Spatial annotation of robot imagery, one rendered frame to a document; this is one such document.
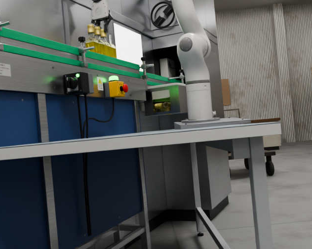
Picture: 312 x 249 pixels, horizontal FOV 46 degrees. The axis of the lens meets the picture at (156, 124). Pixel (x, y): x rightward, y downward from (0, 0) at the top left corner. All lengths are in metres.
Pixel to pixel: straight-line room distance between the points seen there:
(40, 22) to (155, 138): 1.09
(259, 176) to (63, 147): 0.56
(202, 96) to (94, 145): 0.86
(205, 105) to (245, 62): 9.84
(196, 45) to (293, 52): 10.46
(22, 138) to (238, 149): 0.70
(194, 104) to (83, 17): 0.85
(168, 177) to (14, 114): 1.92
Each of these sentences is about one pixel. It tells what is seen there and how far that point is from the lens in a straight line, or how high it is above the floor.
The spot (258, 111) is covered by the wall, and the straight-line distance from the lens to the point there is 11.53.
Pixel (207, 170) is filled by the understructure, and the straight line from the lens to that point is 2.89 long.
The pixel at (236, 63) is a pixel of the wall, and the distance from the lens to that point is 11.51.
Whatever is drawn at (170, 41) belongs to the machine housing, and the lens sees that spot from 3.01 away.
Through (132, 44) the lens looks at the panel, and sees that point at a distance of 2.67.
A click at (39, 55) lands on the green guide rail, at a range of 1.42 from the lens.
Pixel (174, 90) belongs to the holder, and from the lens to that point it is 2.08.
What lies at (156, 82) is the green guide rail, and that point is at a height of 1.08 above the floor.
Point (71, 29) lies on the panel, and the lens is 2.07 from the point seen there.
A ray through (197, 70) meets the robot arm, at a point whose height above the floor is 1.02.
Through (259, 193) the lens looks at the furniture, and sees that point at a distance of 1.12.
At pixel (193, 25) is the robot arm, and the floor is 1.25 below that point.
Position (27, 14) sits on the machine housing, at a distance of 1.87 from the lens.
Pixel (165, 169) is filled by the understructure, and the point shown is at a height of 0.43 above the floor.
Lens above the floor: 0.76
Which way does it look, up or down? 1 degrees up
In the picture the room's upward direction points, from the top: 5 degrees counter-clockwise
